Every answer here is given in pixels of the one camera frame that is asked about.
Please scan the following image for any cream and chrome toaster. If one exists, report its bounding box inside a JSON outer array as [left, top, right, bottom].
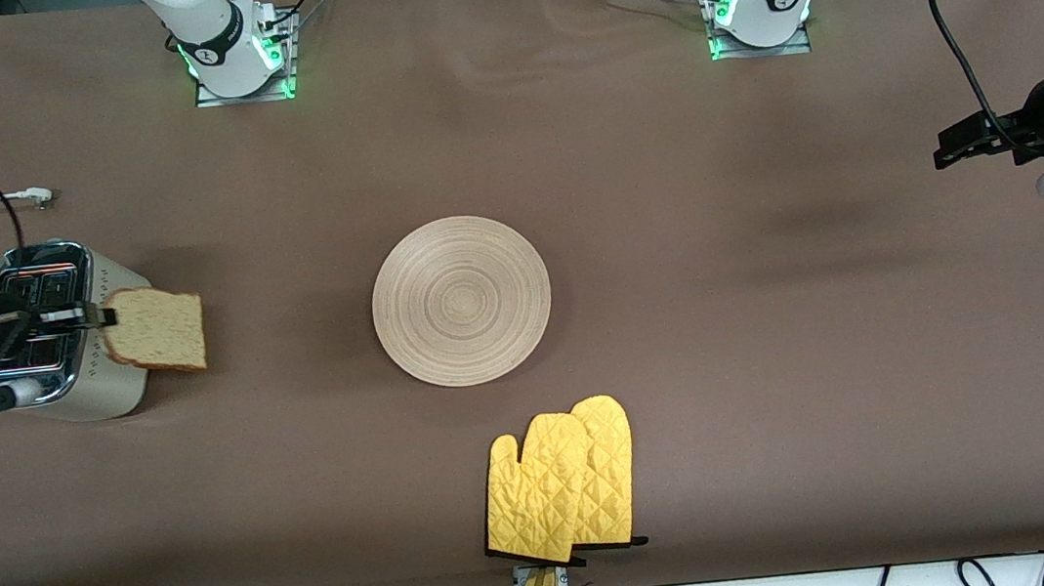
[[0, 230, 169, 433]]

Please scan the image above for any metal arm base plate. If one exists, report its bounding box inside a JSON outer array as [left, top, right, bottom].
[[706, 20, 814, 64], [187, 10, 304, 109]]

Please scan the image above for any small metal bracket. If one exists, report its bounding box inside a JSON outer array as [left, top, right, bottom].
[[511, 560, 571, 586]]

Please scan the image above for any matte table cover sheet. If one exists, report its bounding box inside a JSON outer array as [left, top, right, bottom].
[[0, 0, 1044, 586]]

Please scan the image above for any brown bread slice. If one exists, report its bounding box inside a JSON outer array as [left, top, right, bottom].
[[97, 279, 210, 383]]

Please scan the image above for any yellow quilted oven mitt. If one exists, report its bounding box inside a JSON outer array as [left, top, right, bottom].
[[473, 408, 605, 573], [554, 392, 650, 556]]

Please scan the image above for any white toaster power cable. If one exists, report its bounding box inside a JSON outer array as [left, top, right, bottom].
[[0, 186, 56, 214]]

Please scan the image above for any round wooden plate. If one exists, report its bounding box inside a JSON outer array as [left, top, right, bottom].
[[362, 206, 560, 397]]

